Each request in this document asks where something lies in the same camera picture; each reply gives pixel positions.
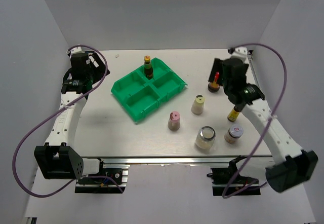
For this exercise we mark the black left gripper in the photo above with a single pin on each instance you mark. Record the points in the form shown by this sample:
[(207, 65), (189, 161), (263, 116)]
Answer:
[(99, 70)]

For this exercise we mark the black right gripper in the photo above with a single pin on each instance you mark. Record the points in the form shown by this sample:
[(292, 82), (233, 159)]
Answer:
[(217, 66)]

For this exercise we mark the red-lid chili sauce jar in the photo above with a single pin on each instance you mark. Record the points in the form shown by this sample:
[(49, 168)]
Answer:
[(213, 86)]

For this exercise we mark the cream-cap white spice shaker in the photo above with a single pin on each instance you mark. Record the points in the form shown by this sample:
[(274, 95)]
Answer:
[(198, 105)]

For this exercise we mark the small brown-cap sauce bottle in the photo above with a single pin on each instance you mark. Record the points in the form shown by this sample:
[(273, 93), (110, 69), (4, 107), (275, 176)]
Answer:
[(233, 115)]

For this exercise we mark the dark sauce bottle yellow cap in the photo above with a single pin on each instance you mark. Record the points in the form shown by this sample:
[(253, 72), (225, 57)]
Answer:
[(148, 69)]

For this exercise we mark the white-lid spice jar red label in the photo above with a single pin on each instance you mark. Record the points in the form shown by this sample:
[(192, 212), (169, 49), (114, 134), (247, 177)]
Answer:
[(233, 134)]

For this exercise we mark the pink-cap brown spice shaker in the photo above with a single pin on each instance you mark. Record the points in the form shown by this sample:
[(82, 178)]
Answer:
[(174, 121)]

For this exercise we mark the glass jar white powder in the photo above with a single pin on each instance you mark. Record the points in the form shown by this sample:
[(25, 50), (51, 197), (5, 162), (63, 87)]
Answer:
[(205, 138)]

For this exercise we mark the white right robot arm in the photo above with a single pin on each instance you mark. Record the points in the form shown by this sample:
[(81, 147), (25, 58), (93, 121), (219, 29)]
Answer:
[(292, 164)]

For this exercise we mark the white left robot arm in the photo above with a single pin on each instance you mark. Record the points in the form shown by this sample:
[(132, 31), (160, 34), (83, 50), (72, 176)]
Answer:
[(57, 158)]

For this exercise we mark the green four-compartment plastic tray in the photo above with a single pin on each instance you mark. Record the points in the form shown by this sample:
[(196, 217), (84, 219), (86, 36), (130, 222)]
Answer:
[(140, 96)]

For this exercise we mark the aluminium table edge rail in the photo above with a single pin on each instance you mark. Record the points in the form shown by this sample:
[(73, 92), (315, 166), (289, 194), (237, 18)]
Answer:
[(200, 160)]

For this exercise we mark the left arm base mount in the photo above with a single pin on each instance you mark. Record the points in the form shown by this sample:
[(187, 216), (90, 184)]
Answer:
[(112, 178)]

